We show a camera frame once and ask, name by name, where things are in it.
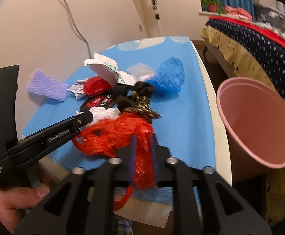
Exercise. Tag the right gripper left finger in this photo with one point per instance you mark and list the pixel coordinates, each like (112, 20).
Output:
(133, 149)

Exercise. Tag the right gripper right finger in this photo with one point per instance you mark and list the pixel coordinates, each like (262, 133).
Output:
(154, 145)

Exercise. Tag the red plastic bag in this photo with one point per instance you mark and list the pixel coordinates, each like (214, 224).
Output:
(108, 136)

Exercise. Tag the red shiny wrapper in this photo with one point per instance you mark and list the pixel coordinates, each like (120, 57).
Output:
(95, 86)

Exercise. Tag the clear plastic packet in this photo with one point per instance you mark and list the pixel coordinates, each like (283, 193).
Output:
(141, 72)

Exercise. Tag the white paper bag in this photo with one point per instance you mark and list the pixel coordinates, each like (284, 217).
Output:
(108, 70)

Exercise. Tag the pink plastic trash bin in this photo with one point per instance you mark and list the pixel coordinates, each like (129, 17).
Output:
(254, 118)

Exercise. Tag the person's left hand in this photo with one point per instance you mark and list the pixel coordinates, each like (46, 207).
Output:
(14, 200)

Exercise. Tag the blue patterned table mat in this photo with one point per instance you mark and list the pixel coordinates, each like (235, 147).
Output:
(186, 127)

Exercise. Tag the leopard print wrapper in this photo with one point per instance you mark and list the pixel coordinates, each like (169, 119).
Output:
(142, 107)

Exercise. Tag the white plastic bag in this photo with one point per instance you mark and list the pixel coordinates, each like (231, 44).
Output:
(100, 113)

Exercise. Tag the black crumpled wrapper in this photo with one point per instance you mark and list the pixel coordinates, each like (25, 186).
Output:
(128, 96)

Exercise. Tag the black red crab packet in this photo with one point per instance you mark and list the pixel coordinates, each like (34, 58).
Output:
(106, 101)

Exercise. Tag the blue plastic shoe cover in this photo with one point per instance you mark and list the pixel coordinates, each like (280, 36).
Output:
(169, 78)

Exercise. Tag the crumpled printed paper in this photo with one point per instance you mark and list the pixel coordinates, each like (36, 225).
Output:
(77, 88)

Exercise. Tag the purple foam net sleeve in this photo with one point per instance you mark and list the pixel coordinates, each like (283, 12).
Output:
(42, 85)

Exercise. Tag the potted green plant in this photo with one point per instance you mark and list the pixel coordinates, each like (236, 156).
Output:
(215, 6)

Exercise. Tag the bed with starry blanket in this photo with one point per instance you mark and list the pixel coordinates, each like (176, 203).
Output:
(259, 54)

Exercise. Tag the pink folded clothes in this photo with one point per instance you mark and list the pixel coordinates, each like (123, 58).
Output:
(239, 12)

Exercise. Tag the clear storage bin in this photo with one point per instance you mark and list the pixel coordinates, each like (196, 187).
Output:
(270, 15)

